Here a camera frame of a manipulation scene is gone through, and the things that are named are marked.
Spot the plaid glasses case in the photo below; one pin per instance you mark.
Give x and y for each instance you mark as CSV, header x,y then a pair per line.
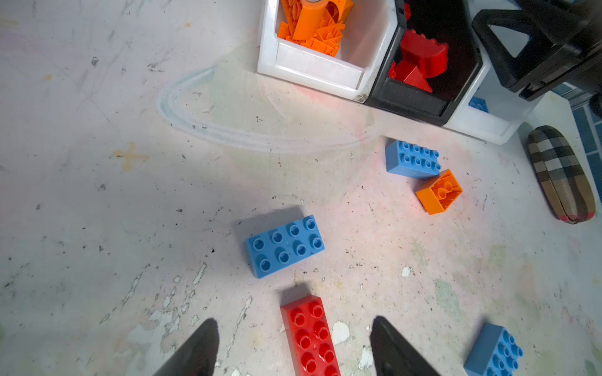
x,y
561,176

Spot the right white bin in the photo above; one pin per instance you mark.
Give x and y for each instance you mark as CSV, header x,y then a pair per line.
x,y
506,109

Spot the small red lego piece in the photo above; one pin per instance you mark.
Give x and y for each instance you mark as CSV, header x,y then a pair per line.
x,y
409,74

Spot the orange long lego chassis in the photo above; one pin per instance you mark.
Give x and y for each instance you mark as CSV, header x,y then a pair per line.
x,y
317,25

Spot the blue lego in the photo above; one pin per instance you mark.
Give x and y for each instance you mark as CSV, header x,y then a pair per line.
x,y
495,352
411,160
284,246
479,103

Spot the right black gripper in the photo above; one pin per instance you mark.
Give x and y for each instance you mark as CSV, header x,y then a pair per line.
x,y
564,45

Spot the black middle bin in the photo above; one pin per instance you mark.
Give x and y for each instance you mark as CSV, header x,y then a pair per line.
x,y
446,22

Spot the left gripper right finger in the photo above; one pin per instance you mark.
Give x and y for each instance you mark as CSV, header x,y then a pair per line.
x,y
393,354

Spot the red tall lego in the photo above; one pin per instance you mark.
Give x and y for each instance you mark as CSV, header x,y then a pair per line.
x,y
309,337

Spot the white bin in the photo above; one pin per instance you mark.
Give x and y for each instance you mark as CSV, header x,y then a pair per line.
x,y
506,109
352,73

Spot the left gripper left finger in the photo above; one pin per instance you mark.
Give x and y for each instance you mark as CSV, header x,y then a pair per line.
x,y
197,356

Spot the orange lego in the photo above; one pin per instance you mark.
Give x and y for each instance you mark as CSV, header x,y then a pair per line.
x,y
437,194

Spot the left white bin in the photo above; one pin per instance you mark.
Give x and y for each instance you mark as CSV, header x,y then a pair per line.
x,y
352,73

